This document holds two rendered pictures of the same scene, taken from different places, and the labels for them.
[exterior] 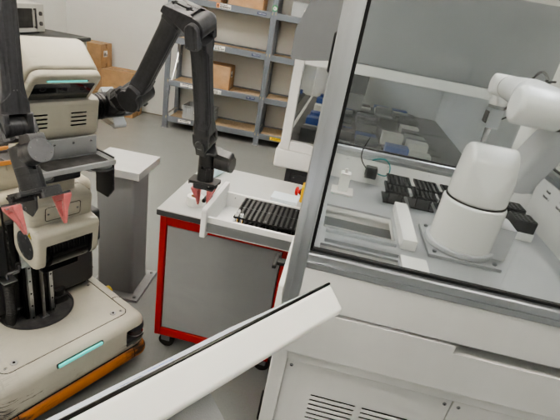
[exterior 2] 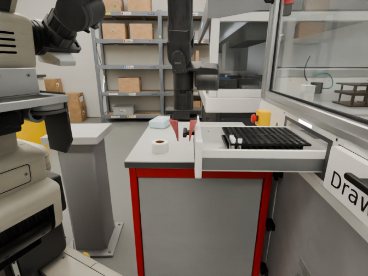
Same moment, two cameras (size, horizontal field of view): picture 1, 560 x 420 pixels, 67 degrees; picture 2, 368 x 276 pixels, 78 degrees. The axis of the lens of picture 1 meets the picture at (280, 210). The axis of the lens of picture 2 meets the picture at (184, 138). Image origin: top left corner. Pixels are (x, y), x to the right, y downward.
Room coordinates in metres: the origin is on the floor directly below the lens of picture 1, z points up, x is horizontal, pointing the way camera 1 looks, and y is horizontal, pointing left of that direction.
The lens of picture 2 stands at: (0.73, 0.32, 1.11)
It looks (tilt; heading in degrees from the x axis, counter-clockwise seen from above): 18 degrees down; 356
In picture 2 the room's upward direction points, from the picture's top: straight up
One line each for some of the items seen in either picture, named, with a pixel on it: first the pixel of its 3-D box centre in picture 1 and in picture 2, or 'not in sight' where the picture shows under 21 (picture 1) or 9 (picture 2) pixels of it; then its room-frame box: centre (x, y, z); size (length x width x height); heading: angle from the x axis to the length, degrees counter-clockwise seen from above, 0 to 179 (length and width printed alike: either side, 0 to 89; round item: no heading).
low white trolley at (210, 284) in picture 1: (233, 263); (196, 201); (1.81, 0.18, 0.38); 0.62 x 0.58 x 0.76; 175
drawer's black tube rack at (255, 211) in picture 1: (267, 220); (260, 144); (1.38, 0.04, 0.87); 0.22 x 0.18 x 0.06; 85
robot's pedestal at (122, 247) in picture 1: (122, 225); (88, 189); (1.98, 0.83, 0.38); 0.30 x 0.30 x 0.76; 88
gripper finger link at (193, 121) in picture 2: (204, 193); (184, 126); (1.38, 0.28, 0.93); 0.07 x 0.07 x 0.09; 85
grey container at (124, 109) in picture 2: (200, 112); (124, 109); (5.39, 1.24, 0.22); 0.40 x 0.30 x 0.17; 88
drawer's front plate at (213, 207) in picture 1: (215, 207); (196, 142); (1.40, 0.24, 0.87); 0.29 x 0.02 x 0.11; 175
